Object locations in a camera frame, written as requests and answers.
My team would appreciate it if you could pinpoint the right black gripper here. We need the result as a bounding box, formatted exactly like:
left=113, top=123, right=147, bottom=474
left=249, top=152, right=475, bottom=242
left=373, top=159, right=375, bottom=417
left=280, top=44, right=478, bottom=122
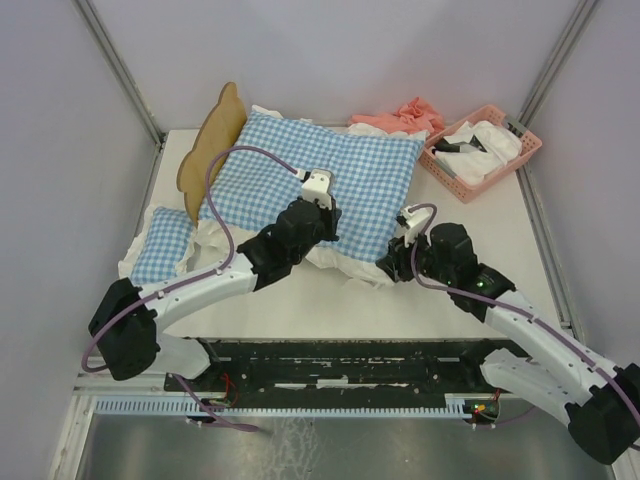
left=374, top=224, right=453, bottom=285

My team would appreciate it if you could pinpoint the wooden pet bed frame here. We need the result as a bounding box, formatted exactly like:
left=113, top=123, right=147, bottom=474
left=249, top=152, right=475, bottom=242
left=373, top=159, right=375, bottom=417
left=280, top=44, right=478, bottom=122
left=176, top=82, right=247, bottom=225

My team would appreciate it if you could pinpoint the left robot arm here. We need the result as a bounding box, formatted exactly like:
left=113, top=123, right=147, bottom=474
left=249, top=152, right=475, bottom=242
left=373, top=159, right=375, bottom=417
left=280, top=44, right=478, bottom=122
left=88, top=197, right=341, bottom=390

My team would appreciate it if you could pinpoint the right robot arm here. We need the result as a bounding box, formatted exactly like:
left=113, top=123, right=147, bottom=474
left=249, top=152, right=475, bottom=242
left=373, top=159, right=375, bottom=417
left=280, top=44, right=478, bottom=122
left=377, top=220, right=639, bottom=465

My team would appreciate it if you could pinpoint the pink plastic basket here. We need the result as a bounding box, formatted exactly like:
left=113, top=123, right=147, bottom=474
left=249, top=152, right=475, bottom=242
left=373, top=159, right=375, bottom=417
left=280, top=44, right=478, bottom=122
left=420, top=105, right=542, bottom=203

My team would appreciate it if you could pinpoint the black white object in basket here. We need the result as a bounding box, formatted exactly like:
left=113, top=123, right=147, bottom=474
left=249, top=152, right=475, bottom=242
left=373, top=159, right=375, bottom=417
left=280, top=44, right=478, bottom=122
left=431, top=135, right=487, bottom=154

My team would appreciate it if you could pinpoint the white cloth in basket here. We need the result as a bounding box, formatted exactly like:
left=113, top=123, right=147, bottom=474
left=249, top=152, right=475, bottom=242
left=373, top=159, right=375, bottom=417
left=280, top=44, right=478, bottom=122
left=433, top=120, right=522, bottom=187

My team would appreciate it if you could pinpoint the small blue checkered pillow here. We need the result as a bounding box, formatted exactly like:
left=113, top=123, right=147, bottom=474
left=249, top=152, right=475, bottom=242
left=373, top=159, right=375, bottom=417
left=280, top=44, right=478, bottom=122
left=118, top=205, right=195, bottom=285

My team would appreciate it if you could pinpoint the pink crumpled cloth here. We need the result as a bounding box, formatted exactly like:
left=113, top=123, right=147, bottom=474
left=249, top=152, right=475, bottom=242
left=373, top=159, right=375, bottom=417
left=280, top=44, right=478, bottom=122
left=349, top=97, right=445, bottom=134

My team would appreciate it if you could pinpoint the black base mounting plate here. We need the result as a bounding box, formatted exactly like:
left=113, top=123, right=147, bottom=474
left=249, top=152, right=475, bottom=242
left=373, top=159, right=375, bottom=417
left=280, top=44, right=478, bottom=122
left=186, top=339, right=525, bottom=408

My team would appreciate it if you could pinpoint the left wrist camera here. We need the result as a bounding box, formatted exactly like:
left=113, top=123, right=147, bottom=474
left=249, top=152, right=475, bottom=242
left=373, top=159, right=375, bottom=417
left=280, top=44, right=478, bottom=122
left=296, top=169, right=335, bottom=210

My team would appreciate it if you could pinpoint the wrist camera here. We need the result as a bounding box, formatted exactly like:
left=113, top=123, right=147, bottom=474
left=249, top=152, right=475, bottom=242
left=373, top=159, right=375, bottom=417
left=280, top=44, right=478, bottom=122
left=396, top=203, right=438, bottom=247
left=296, top=169, right=335, bottom=210

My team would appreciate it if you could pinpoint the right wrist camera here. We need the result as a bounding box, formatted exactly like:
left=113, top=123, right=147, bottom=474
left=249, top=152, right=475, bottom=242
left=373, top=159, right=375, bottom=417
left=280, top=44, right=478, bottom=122
left=396, top=203, right=438, bottom=247

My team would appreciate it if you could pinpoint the white slotted cable duct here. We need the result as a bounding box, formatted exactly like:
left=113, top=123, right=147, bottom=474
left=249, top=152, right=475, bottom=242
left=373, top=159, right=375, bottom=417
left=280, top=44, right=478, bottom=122
left=92, top=395, right=471, bottom=420

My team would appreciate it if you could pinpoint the right aluminium corner post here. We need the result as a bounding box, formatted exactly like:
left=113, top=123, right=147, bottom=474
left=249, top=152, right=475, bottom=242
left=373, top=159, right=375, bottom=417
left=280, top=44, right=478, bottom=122
left=518, top=0, right=601, bottom=127

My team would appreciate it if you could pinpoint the aluminium corner post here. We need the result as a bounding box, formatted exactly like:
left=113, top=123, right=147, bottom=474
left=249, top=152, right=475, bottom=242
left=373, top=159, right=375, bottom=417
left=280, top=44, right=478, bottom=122
left=74, top=0, right=167, bottom=149
left=518, top=0, right=601, bottom=127

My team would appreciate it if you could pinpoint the left aluminium corner post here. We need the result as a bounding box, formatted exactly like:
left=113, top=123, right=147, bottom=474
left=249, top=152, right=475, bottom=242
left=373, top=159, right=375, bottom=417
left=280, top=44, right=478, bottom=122
left=74, top=0, right=167, bottom=149

